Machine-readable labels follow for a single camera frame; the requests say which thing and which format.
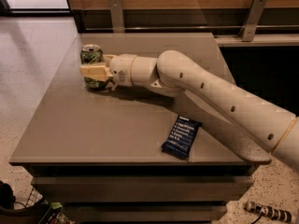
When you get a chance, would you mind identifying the right metal bracket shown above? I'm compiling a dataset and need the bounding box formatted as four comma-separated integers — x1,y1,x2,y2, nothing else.
239,0,267,42

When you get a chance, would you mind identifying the black white striped cable plug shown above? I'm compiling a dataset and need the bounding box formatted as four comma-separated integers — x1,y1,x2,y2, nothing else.
244,201,293,223

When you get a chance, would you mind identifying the metal bracket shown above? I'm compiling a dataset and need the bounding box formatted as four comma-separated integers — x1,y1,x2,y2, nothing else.
239,0,267,42
108,0,125,33

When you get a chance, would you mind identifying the left metal bracket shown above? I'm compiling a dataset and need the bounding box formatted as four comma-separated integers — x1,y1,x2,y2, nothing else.
108,0,125,33

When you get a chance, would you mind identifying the grey drawer cabinet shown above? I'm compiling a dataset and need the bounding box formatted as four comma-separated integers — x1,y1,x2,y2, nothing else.
10,34,270,224

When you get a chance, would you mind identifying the green metal can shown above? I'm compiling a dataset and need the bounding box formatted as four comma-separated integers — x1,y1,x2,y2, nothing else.
80,44,107,91

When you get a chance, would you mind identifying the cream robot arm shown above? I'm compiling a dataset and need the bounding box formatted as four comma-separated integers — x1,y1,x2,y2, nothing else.
79,46,299,170

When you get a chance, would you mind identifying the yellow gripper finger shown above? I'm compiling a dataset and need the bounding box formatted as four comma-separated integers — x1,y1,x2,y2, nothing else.
79,63,113,81
103,54,115,67

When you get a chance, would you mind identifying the dark blue snack packet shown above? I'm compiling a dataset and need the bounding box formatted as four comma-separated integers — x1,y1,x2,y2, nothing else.
162,116,202,159

